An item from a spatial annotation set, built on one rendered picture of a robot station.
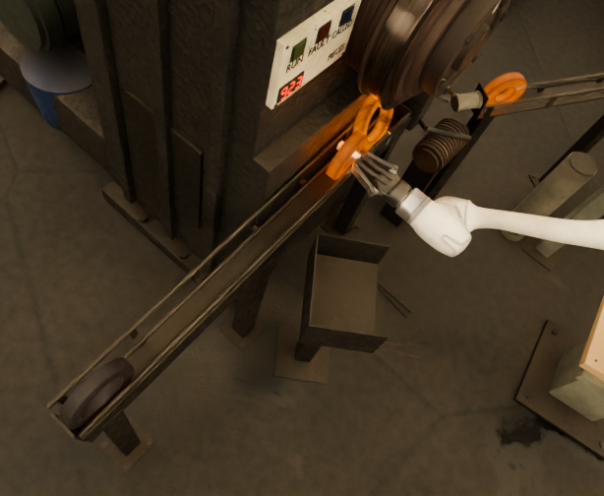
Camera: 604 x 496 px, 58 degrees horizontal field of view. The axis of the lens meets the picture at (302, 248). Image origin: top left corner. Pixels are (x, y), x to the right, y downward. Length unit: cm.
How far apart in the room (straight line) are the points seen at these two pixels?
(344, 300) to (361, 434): 68
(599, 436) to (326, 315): 134
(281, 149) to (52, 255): 114
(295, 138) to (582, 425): 162
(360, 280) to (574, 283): 136
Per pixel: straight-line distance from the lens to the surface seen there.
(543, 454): 236
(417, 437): 214
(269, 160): 137
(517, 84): 203
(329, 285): 153
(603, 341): 215
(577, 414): 246
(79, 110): 228
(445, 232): 149
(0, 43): 257
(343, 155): 150
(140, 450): 198
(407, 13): 126
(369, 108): 161
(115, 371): 127
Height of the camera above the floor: 197
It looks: 61 degrees down
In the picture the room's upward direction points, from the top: 22 degrees clockwise
